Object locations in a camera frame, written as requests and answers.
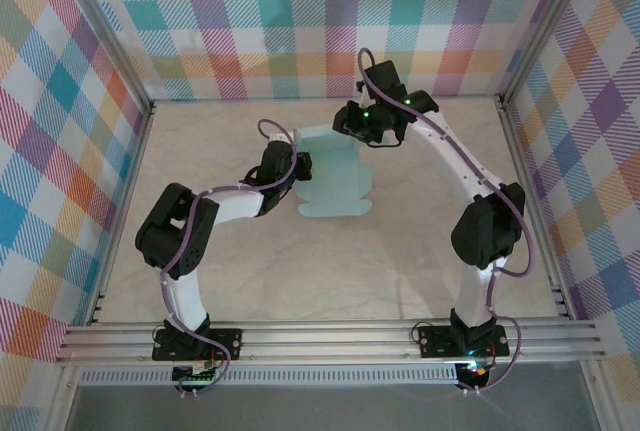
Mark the light teal cloth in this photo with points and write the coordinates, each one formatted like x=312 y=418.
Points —
x=330 y=186

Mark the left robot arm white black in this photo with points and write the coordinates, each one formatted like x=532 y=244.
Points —
x=160 y=236

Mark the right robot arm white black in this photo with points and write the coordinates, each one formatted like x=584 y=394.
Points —
x=447 y=153

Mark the small controller circuit board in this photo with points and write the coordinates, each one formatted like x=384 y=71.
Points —
x=477 y=371
x=190 y=375

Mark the aluminium side rail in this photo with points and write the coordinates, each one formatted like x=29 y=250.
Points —
x=132 y=176
x=525 y=176

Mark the long aluminium base rail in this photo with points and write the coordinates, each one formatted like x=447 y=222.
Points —
x=325 y=343

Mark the aluminium upright post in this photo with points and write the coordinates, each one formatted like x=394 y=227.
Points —
x=542 y=26
x=105 y=26

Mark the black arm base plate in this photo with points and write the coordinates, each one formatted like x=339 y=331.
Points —
x=160 y=351
x=435 y=343

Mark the aluminium frame leg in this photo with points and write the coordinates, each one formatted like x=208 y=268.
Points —
x=62 y=401
x=597 y=401

